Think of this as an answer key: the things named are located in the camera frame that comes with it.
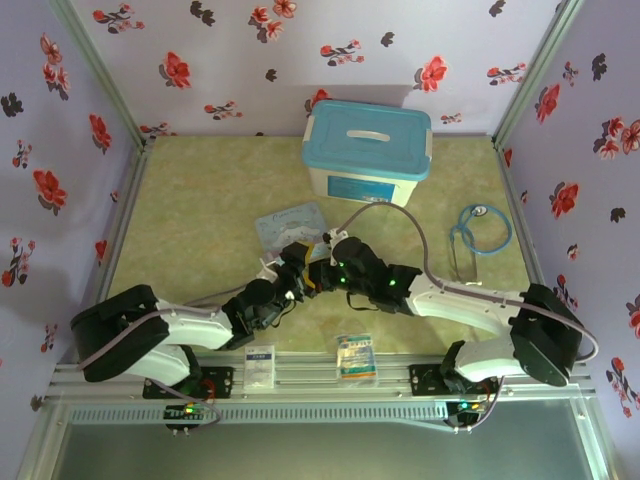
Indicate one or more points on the white card packet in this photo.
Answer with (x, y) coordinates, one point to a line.
(260, 365)

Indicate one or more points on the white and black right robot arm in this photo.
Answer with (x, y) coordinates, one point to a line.
(470, 305)

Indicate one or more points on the aluminium front rail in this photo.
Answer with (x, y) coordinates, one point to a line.
(310, 372)

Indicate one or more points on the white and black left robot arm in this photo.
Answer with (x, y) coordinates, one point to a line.
(195, 332)

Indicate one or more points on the white storage box blue lid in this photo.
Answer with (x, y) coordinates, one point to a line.
(367, 150)

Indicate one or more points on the aluminium frame post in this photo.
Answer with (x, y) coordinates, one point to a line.
(100, 72)
(537, 70)

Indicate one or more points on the small circuit board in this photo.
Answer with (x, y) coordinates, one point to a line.
(465, 407)
(185, 411)

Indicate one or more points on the blue green printed packet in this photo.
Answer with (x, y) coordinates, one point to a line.
(356, 360)

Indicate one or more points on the blue stethoscope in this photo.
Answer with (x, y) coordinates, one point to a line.
(475, 240)

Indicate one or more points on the blue pink cartoon tin box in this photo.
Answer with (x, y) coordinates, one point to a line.
(285, 225)

